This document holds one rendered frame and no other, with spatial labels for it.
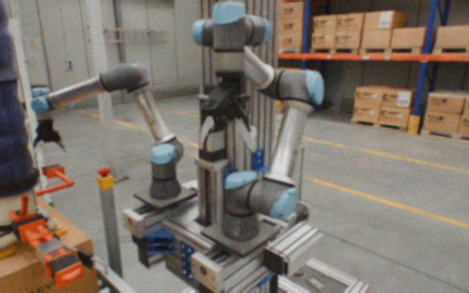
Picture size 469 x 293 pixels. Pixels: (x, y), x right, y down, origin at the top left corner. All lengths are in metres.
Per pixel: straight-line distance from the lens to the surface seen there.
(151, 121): 1.63
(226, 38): 0.77
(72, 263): 1.12
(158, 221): 1.57
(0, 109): 1.47
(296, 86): 1.15
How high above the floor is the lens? 1.71
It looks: 17 degrees down
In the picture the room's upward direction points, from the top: straight up
